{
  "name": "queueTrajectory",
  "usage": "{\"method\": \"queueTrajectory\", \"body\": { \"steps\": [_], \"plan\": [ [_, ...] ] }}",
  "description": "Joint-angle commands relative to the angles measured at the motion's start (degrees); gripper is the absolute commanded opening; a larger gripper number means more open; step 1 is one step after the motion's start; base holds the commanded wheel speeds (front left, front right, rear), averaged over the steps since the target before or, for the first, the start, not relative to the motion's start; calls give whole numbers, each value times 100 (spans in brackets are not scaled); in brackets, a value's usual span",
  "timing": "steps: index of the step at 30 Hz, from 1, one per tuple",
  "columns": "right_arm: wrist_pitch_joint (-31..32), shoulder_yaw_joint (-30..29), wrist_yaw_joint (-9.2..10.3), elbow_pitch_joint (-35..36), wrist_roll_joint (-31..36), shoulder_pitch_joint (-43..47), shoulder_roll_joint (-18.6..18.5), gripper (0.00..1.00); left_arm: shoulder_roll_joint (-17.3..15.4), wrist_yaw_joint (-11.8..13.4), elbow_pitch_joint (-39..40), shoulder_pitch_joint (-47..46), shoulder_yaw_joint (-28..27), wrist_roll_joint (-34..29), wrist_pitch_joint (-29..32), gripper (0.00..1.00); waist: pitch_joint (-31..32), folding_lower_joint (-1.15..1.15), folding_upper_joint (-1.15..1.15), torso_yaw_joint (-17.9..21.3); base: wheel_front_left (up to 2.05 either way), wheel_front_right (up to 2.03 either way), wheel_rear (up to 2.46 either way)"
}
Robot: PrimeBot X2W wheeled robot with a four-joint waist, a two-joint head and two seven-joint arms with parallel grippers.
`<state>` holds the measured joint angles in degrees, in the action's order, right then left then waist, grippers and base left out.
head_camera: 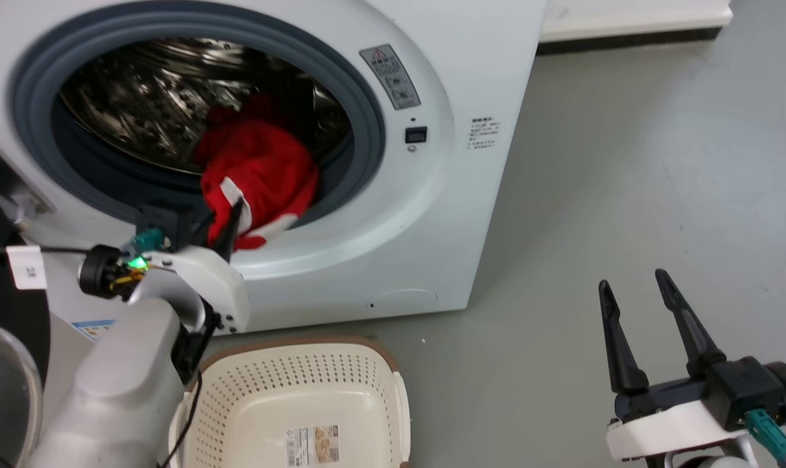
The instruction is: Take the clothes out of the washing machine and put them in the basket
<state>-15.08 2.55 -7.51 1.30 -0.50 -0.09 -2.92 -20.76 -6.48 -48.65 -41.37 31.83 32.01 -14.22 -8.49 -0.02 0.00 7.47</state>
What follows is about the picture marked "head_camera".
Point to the metal door hinge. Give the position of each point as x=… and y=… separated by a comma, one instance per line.
x=6, y=185

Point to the grey warning label sticker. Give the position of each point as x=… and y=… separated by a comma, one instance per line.
x=389, y=78

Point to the washing machine door with glass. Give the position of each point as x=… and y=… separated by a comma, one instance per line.
x=2, y=390

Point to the cream perforated laundry basket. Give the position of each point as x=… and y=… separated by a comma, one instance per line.
x=269, y=409

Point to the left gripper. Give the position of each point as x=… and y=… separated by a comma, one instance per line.
x=217, y=279

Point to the red garment with white trim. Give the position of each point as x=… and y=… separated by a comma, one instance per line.
x=269, y=169

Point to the printed product sticker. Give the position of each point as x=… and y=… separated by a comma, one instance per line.
x=313, y=445

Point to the grey rubber door gasket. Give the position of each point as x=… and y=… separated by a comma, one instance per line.
x=368, y=110

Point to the grey and white right arm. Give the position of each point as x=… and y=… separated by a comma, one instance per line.
x=705, y=461

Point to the stainless steel washer drum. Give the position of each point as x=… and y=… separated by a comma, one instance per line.
x=139, y=97

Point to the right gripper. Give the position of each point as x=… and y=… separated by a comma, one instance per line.
x=744, y=390

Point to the small printed text label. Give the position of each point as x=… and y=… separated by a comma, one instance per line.
x=484, y=133

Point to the blue and white energy sticker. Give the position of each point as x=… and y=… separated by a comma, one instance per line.
x=95, y=329

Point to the white platform with dark base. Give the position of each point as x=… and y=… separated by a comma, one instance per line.
x=627, y=19

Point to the white front-loading washing machine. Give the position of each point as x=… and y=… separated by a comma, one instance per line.
x=484, y=227

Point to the black door latch socket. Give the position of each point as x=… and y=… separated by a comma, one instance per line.
x=416, y=134

